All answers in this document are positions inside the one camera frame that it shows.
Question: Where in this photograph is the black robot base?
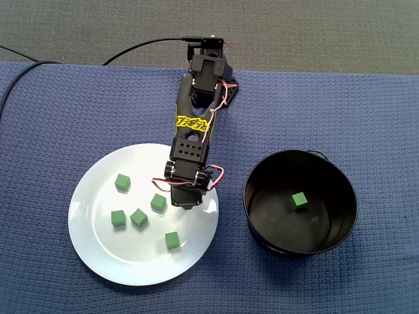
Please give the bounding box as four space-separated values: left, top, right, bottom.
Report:
186 34 240 107

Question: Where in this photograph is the thick black cable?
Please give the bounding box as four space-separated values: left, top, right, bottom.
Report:
0 35 203 114

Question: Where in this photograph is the white round plate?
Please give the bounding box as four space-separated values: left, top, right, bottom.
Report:
67 143 219 287

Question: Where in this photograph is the black round metal container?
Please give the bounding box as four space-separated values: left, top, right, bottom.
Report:
242 149 359 260

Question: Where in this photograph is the thin black cable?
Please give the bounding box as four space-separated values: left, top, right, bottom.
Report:
0 44 39 63

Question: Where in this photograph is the blue woven table cloth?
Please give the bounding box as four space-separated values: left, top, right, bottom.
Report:
0 61 419 314

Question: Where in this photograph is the green foam cube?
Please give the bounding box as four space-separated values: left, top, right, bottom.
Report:
130 208 149 228
290 192 308 211
111 209 127 228
114 173 132 192
150 193 168 212
164 231 181 249

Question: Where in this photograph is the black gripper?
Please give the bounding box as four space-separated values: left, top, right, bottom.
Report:
170 184 204 211

